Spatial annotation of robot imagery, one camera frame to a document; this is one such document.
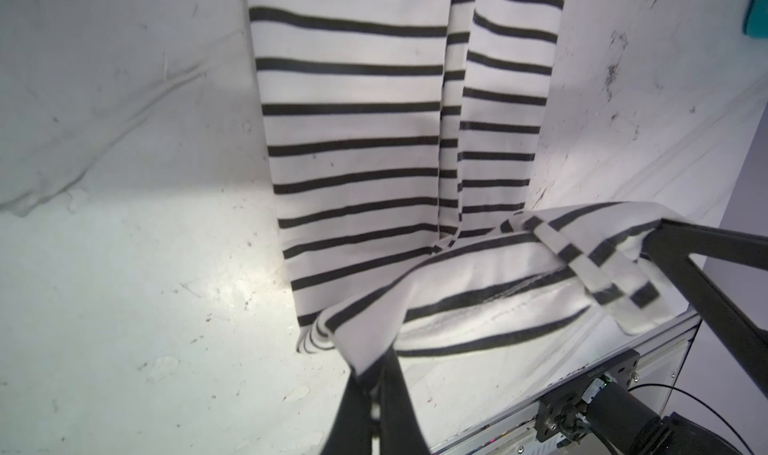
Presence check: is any black white striped tank top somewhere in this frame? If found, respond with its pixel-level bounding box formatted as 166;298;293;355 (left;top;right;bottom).
248;0;675;377

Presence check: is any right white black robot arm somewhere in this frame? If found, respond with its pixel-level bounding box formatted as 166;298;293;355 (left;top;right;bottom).
584;221;767;454

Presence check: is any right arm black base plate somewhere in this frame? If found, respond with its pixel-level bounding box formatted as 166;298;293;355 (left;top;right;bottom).
535;349;640;443

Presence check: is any teal plastic basket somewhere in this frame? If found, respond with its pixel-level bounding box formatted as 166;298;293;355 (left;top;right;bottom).
743;0;768;40

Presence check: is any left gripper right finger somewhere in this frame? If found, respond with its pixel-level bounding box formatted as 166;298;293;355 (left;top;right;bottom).
378;348;430;455

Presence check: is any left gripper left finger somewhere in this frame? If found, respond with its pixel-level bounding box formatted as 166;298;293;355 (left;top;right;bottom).
320;375;373;455

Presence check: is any right thin black cable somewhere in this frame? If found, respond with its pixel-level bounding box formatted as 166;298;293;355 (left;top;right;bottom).
644;382;757;455

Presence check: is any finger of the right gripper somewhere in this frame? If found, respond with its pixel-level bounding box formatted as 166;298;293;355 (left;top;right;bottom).
643;219;767;394

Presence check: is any aluminium mounting rail frame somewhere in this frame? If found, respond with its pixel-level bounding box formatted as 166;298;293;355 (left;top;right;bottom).
433;311;701;454

